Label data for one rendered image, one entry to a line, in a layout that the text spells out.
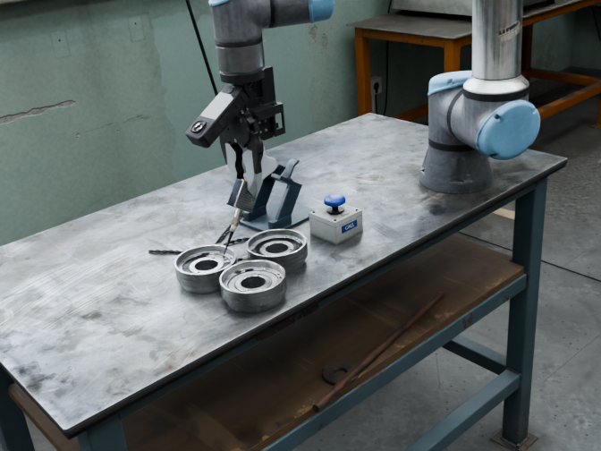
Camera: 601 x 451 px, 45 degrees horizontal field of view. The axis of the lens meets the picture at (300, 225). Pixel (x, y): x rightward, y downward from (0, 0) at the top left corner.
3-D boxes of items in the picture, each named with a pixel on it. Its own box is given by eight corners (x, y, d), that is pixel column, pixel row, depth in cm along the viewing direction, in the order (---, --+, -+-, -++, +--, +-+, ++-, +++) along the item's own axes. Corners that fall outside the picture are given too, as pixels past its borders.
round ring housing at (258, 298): (293, 309, 112) (291, 285, 111) (226, 320, 111) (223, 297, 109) (281, 276, 122) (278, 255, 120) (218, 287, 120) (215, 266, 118)
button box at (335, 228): (336, 245, 131) (334, 220, 128) (309, 234, 135) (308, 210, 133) (368, 230, 135) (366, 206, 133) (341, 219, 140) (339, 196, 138)
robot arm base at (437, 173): (449, 162, 163) (450, 119, 159) (507, 177, 153) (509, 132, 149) (405, 182, 155) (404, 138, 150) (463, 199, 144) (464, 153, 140)
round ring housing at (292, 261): (302, 245, 132) (300, 225, 130) (313, 272, 122) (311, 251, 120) (245, 253, 130) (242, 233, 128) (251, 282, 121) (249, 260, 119)
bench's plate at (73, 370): (67, 442, 92) (63, 430, 91) (-77, 285, 133) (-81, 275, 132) (567, 166, 161) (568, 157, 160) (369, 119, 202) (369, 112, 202)
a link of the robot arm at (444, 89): (467, 123, 156) (469, 60, 150) (502, 140, 145) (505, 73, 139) (417, 132, 153) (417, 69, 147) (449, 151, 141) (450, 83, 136)
